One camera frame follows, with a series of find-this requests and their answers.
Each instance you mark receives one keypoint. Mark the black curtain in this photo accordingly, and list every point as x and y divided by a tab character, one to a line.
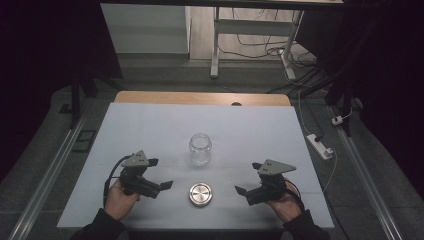
383	50
40	50

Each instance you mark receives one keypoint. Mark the metal floor rail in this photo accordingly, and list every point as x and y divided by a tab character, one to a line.
366	180
50	173

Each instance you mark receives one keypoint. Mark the white power strip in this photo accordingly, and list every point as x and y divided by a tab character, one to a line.
319	146

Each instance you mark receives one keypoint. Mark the round silver metal lid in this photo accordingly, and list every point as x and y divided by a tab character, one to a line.
200	194

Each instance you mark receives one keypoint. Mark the small white adapter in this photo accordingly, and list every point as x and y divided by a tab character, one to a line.
337	120

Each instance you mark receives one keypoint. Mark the white-legged desk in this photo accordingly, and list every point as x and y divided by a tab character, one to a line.
253	27

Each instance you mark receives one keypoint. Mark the black metal stand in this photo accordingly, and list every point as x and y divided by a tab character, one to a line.
75	100

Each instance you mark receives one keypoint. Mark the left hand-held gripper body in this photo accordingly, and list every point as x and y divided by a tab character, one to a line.
133	181

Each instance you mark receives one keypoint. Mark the person's left hand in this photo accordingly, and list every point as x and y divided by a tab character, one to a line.
118	205

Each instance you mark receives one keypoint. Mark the black rectangular floor frame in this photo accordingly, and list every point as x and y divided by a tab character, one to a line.
76	141

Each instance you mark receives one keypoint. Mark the person's right hand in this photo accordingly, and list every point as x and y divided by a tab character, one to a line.
288	206

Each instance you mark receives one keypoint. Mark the white table mat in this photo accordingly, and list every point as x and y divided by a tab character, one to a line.
150	126

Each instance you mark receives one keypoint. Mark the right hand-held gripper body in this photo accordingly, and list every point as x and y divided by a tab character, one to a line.
271	188

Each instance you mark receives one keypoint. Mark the clear glass jar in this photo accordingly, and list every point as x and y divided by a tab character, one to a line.
200	156

